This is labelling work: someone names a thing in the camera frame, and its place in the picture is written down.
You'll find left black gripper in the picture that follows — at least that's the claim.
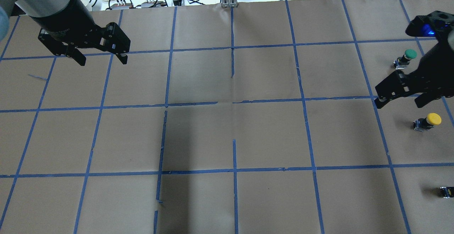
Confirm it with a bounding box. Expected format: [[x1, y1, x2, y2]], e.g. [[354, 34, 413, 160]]
[[37, 6, 131, 66]]

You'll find yellow push button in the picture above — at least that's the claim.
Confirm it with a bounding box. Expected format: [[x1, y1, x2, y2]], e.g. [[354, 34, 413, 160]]
[[413, 113, 442, 131]]

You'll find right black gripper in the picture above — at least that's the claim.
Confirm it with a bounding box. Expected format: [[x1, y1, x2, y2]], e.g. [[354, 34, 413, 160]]
[[374, 41, 453, 109]]

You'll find green push button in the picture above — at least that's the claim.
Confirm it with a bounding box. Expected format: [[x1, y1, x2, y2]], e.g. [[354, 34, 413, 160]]
[[393, 49, 418, 70]]

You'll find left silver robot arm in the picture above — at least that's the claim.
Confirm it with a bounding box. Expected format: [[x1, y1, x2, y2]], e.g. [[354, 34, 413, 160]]
[[0, 0, 131, 66]]

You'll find red push button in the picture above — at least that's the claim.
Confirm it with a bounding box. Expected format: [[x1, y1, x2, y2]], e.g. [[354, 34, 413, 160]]
[[439, 186, 454, 199]]

